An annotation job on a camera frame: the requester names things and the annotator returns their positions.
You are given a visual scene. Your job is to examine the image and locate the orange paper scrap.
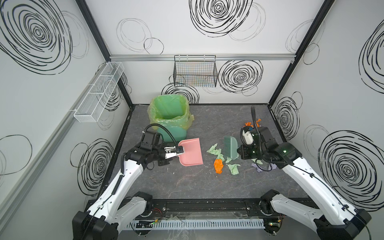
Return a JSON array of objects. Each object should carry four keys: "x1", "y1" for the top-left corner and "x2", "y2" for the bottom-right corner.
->
[
  {"x1": 244, "y1": 119, "x2": 261, "y2": 128},
  {"x1": 214, "y1": 159, "x2": 224, "y2": 174}
]

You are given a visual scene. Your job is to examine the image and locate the black wire basket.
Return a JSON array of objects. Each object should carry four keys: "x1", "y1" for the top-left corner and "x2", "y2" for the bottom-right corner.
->
[{"x1": 173, "y1": 55, "x2": 219, "y2": 88}]

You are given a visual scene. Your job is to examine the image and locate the yellow-green bin liner bag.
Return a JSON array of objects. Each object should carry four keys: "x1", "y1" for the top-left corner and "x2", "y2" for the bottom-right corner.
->
[{"x1": 146, "y1": 94, "x2": 196, "y2": 131}]

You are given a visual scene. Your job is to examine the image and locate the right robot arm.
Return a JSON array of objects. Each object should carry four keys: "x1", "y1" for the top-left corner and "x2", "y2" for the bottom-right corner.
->
[{"x1": 237, "y1": 107, "x2": 372, "y2": 240}]

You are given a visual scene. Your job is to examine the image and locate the white mesh wall shelf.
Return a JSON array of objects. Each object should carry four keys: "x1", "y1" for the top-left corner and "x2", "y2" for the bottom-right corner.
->
[{"x1": 74, "y1": 62, "x2": 124, "y2": 123}]

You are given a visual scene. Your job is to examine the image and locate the orange paper scrap centre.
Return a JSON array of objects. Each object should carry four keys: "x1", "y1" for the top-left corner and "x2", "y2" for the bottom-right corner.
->
[{"x1": 214, "y1": 159, "x2": 224, "y2": 174}]

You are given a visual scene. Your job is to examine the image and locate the small green scrap right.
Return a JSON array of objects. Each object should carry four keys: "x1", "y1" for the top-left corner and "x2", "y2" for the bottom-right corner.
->
[{"x1": 252, "y1": 159, "x2": 263, "y2": 165}]

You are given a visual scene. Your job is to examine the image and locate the teal hand brush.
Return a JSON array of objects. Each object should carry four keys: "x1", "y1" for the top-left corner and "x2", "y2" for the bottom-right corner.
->
[{"x1": 223, "y1": 136, "x2": 239, "y2": 160}]

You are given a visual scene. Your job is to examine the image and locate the green paper scrap front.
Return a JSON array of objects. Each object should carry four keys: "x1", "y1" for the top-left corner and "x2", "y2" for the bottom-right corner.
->
[{"x1": 227, "y1": 164, "x2": 241, "y2": 176}]

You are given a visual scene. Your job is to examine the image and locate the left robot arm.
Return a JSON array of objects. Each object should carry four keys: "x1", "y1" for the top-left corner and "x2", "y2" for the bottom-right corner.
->
[{"x1": 72, "y1": 124, "x2": 184, "y2": 240}]

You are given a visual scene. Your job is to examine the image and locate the green trash bin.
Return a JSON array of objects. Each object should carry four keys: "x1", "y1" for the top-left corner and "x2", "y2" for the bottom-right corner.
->
[{"x1": 151, "y1": 94, "x2": 195, "y2": 143}]

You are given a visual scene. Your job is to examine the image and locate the grey slotted cable duct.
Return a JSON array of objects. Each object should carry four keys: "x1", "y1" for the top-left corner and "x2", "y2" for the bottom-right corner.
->
[{"x1": 126, "y1": 219, "x2": 265, "y2": 231}]

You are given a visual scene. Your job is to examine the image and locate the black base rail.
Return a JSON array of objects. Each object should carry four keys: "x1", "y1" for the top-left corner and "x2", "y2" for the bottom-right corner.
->
[{"x1": 137, "y1": 192, "x2": 289, "y2": 216}]

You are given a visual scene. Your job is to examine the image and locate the orange paper scrap far right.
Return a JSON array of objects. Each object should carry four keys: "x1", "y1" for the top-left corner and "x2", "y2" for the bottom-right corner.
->
[{"x1": 244, "y1": 119, "x2": 261, "y2": 128}]

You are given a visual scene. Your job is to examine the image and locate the purple paper scrap centre right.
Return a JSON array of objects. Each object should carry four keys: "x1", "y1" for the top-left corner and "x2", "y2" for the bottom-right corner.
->
[{"x1": 252, "y1": 163, "x2": 264, "y2": 173}]

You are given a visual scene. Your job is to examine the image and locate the pink plastic dustpan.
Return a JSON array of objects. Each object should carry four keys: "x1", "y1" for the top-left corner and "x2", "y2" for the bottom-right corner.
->
[{"x1": 178, "y1": 138, "x2": 203, "y2": 167}]

